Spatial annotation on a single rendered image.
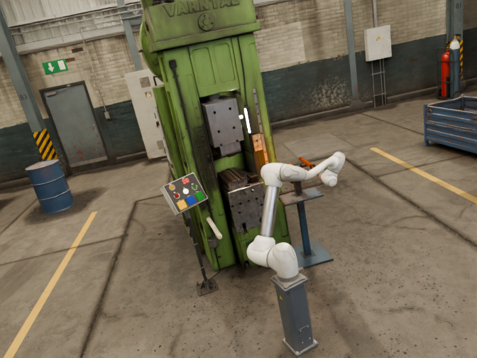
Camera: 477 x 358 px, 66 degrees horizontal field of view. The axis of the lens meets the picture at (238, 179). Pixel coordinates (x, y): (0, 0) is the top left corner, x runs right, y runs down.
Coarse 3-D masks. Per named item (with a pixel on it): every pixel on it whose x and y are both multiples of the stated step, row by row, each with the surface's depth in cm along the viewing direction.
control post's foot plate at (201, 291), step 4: (208, 280) 372; (212, 280) 382; (200, 284) 380; (204, 284) 372; (212, 284) 375; (216, 284) 376; (200, 288) 373; (204, 288) 372; (208, 288) 368; (212, 288) 369; (216, 288) 368; (200, 292) 366; (204, 292) 366; (208, 292) 365
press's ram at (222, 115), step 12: (204, 108) 336; (216, 108) 336; (228, 108) 339; (204, 120) 353; (216, 120) 339; (228, 120) 342; (240, 120) 346; (216, 132) 342; (228, 132) 346; (240, 132) 349; (216, 144) 345
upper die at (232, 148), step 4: (220, 144) 354; (228, 144) 349; (232, 144) 350; (236, 144) 351; (216, 148) 362; (220, 148) 348; (224, 148) 349; (228, 148) 350; (232, 148) 351; (236, 148) 353; (240, 148) 354; (220, 152) 351; (224, 152) 350; (228, 152) 351; (232, 152) 352
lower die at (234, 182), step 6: (228, 168) 399; (234, 168) 397; (228, 174) 384; (240, 174) 376; (228, 180) 369; (234, 180) 362; (240, 180) 363; (246, 180) 365; (228, 186) 361; (234, 186) 363; (240, 186) 364
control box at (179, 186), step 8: (184, 176) 337; (192, 176) 341; (168, 184) 326; (176, 184) 330; (184, 184) 334; (192, 184) 338; (168, 192) 323; (176, 192) 327; (184, 192) 330; (192, 192) 335; (168, 200) 326; (176, 200) 324; (184, 200) 328; (200, 200) 336; (176, 208) 322
